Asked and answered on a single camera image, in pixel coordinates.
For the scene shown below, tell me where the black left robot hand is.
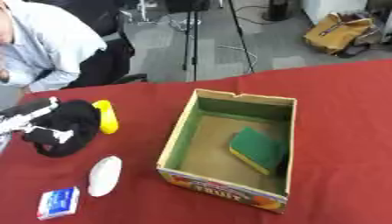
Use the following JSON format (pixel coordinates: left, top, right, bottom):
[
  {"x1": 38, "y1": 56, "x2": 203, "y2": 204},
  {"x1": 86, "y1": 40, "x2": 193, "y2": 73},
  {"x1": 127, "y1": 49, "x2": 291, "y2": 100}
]
[{"x1": 21, "y1": 99, "x2": 103, "y2": 158}]

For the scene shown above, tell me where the yellow toy banana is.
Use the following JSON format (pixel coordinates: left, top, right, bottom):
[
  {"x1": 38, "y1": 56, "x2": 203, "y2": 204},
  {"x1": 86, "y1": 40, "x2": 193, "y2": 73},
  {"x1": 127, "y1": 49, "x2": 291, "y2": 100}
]
[{"x1": 90, "y1": 99, "x2": 122, "y2": 136}]

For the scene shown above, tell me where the cardboard box with green inside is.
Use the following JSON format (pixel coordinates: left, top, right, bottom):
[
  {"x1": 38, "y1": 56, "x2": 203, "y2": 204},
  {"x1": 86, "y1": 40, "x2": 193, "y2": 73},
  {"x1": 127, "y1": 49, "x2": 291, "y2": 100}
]
[{"x1": 154, "y1": 88, "x2": 299, "y2": 214}]

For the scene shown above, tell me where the black office chair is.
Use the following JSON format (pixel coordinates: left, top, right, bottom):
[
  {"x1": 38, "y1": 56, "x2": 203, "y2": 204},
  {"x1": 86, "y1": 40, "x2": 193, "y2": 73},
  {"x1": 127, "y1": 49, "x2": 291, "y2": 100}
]
[{"x1": 29, "y1": 0, "x2": 151, "y2": 90}]

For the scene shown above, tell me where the blue and white packet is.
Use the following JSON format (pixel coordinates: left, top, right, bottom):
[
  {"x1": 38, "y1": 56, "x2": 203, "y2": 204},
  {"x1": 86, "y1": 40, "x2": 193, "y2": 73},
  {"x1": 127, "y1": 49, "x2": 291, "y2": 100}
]
[{"x1": 35, "y1": 185, "x2": 81, "y2": 221}]

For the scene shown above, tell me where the person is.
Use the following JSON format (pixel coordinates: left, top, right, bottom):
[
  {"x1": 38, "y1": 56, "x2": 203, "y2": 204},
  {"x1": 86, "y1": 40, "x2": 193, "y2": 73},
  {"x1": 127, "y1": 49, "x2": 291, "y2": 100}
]
[{"x1": 0, "y1": 0, "x2": 109, "y2": 93}]

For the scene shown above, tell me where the black tripod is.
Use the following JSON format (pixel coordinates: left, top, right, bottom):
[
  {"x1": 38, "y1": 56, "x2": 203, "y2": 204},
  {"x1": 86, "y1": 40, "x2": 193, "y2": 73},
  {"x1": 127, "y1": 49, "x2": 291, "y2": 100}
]
[{"x1": 180, "y1": 0, "x2": 257, "y2": 82}]

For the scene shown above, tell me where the green and yellow sponge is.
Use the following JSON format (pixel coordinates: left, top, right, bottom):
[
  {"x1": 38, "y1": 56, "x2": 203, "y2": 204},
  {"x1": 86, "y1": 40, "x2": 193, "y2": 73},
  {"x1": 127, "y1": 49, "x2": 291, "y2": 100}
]
[{"x1": 227, "y1": 126, "x2": 288, "y2": 176}]

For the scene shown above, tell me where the black cylindrical floor stand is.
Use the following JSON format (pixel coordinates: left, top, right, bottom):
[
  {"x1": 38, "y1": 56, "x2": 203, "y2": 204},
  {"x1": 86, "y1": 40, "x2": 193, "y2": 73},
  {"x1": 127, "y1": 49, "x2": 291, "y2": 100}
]
[{"x1": 262, "y1": 0, "x2": 298, "y2": 22}]

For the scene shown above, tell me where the tan bag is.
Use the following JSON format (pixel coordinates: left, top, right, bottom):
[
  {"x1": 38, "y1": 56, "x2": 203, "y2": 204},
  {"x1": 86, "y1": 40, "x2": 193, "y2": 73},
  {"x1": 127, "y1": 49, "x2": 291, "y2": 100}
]
[{"x1": 301, "y1": 11, "x2": 383, "y2": 56}]

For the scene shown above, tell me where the white cabinet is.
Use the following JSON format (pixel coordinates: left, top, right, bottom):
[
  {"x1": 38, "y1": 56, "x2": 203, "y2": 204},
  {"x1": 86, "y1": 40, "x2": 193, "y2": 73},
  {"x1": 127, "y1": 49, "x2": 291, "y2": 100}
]
[{"x1": 300, "y1": 0, "x2": 369, "y2": 25}]

